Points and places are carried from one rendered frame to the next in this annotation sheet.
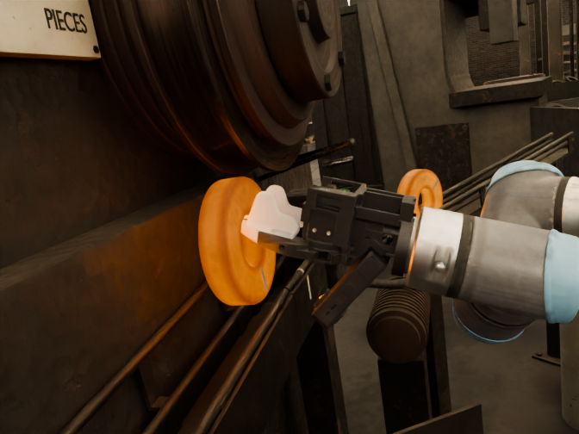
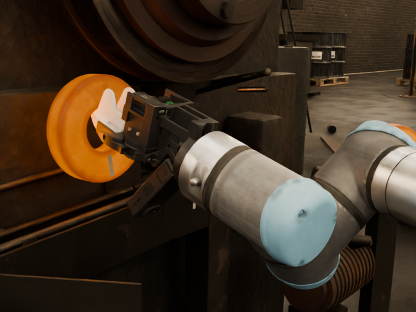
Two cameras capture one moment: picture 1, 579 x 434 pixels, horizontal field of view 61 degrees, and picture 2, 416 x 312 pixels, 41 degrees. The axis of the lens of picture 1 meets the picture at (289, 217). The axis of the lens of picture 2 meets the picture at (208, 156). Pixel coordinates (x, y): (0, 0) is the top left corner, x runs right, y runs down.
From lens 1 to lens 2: 0.39 m
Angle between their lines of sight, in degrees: 21
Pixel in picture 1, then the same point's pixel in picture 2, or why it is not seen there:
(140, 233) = (20, 101)
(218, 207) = (68, 93)
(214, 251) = (53, 125)
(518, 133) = not seen: outside the picture
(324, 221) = (137, 123)
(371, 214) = (171, 126)
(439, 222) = (210, 145)
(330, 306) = (137, 198)
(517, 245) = (255, 180)
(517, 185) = (357, 142)
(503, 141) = not seen: outside the picture
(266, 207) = (108, 102)
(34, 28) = not seen: outside the picture
